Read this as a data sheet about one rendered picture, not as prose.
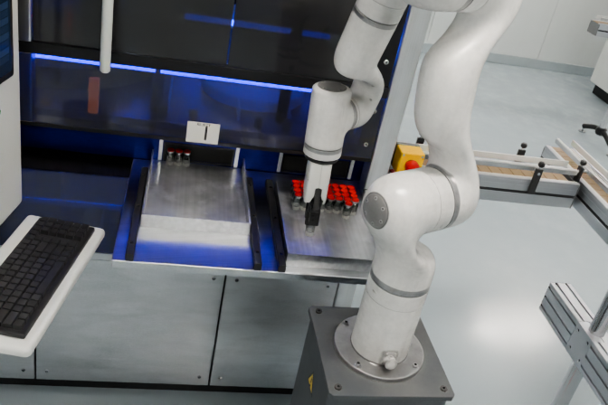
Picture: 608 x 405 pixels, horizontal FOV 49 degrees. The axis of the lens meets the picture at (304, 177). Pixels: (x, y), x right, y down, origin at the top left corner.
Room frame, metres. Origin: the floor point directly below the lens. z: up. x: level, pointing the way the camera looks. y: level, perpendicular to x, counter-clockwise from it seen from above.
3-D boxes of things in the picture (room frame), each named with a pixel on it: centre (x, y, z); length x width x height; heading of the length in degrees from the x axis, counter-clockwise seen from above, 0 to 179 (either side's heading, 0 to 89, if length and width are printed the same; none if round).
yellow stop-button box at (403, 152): (1.74, -0.28, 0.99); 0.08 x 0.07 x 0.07; 13
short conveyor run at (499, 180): (1.94, -0.53, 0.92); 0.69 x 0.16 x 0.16; 103
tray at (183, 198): (1.50, 0.27, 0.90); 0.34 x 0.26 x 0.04; 13
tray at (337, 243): (1.46, -0.09, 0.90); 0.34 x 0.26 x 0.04; 12
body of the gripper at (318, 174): (1.31, -0.03, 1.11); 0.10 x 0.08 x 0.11; 6
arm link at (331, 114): (1.32, -0.03, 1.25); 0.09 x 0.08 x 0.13; 138
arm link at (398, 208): (1.05, -0.20, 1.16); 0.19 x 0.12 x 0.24; 130
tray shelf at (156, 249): (1.46, 0.09, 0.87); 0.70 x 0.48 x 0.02; 103
